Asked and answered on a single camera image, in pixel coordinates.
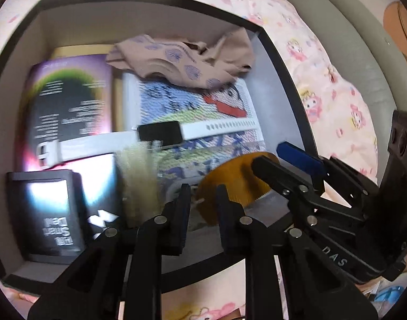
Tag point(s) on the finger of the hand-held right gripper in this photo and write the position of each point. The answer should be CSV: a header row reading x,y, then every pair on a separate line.
x,y
300,158
277,176

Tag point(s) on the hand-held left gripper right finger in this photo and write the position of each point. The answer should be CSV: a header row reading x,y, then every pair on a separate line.
x,y
225,220

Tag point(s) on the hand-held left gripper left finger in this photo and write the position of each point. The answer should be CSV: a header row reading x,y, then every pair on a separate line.
x,y
182,216

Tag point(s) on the beige bristle brush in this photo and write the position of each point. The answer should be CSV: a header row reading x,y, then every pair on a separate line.
x,y
136,186

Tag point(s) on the small black box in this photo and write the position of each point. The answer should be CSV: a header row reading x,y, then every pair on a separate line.
x,y
40,206

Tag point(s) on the beige patterned cloth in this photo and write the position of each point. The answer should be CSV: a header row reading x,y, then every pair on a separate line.
x,y
176,60

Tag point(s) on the black container box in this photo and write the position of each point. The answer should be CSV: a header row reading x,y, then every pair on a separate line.
x,y
73,23

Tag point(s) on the blue plastic packet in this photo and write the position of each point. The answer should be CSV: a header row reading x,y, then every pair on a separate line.
x,y
387,298

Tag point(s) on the pink cartoon printed blanket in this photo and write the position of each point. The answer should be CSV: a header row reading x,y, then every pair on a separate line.
x,y
323,73

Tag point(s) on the cartoon patterned packet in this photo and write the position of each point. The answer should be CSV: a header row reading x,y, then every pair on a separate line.
x,y
190,106

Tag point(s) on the grey upholstered headboard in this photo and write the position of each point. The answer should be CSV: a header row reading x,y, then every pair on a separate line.
x,y
357,40

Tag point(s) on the purple and black box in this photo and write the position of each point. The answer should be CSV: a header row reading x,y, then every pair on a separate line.
x,y
66,100

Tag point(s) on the orange round object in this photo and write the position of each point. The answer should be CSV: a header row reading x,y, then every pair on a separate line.
x,y
403,30

